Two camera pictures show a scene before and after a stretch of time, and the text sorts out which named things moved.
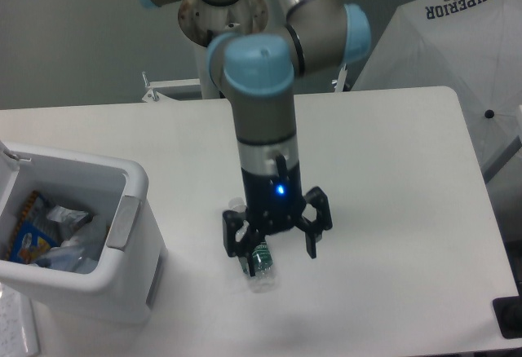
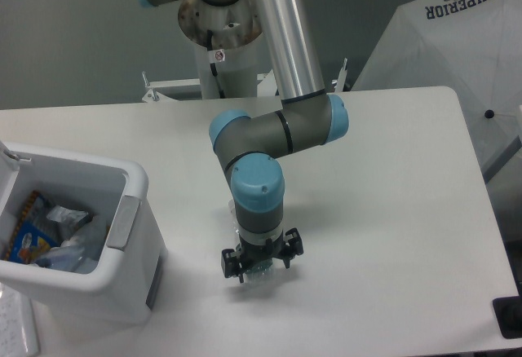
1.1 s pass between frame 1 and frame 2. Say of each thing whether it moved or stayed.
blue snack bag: stayed
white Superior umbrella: stayed
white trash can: stayed
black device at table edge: stayed
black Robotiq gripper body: moved
